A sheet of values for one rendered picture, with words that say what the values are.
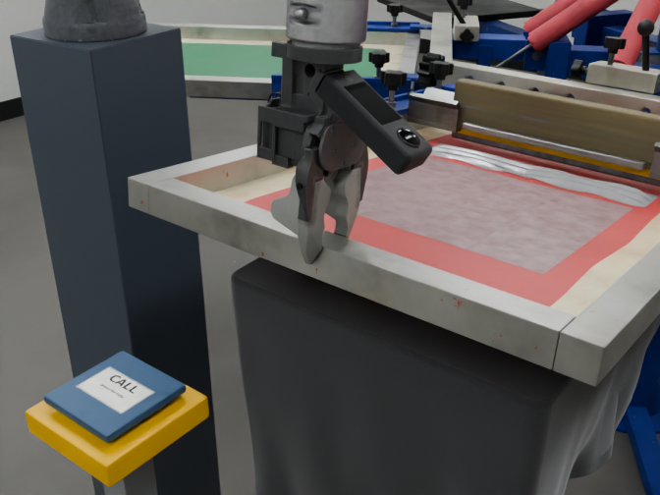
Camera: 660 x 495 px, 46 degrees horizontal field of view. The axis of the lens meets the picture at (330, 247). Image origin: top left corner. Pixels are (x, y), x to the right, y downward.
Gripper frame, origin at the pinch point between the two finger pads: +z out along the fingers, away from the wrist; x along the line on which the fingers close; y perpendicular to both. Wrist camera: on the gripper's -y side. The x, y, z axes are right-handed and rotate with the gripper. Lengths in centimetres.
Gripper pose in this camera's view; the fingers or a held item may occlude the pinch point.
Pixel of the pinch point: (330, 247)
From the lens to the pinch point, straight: 79.6
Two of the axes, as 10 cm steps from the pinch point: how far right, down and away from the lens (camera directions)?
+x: -6.1, 2.7, -7.5
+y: -7.9, -2.8, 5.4
